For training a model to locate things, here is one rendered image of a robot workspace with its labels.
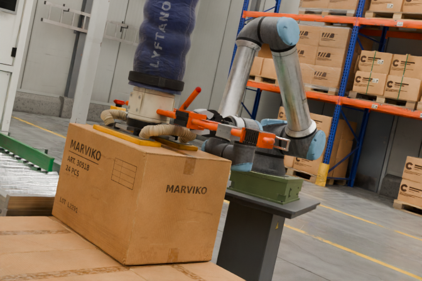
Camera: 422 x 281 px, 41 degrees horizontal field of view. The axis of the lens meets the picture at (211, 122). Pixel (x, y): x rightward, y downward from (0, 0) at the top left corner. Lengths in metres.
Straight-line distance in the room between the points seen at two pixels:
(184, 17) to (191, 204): 0.72
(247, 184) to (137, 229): 0.88
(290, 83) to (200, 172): 0.67
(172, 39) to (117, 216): 0.70
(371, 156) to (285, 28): 8.82
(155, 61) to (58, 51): 10.40
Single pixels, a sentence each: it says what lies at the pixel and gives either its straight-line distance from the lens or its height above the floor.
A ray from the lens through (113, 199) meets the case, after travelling 2.06.
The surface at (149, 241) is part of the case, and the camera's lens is 2.01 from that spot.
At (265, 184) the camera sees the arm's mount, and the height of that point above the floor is 0.82.
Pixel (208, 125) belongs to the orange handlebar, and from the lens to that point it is 1.95.
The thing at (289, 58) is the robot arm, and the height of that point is 1.41.
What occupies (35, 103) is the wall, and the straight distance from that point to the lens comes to 12.25.
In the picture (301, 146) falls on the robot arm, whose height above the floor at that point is 1.03.
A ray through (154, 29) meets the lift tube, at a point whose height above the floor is 1.39.
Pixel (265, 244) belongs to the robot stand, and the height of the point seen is 0.53.
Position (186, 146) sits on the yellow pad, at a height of 0.97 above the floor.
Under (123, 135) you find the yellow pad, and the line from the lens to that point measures 2.15.
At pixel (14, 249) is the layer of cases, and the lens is 2.02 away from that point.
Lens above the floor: 1.19
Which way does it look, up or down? 3 degrees down
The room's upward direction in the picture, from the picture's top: 12 degrees clockwise
